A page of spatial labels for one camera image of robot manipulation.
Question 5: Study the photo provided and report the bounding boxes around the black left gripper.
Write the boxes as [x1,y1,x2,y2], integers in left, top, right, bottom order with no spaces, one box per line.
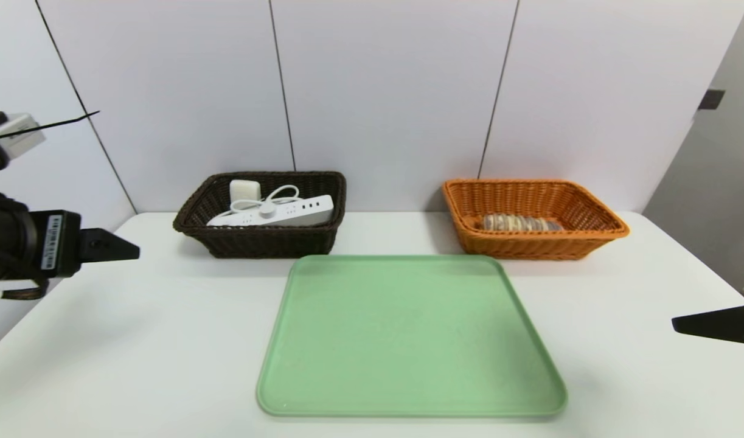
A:
[0,189,141,286]

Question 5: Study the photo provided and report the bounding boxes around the white power strip with cord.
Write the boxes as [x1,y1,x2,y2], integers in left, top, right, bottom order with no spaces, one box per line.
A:
[206,184,336,228]

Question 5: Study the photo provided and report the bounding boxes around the brown striped bread loaf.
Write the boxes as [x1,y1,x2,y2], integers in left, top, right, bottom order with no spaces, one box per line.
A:
[476,213,564,232]

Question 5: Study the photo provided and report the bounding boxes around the dark brown wicker basket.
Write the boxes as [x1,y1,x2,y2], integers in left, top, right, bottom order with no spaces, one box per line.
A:
[172,170,347,259]

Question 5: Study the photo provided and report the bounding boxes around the orange wicker basket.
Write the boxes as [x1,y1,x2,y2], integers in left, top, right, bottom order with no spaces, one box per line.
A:
[442,178,631,261]

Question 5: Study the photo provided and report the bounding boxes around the light green plastic tray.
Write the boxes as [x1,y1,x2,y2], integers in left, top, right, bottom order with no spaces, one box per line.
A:
[256,254,568,418]

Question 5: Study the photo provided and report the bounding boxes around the thin braided cable with label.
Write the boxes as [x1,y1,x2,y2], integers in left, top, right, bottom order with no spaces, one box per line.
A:
[0,277,50,302]

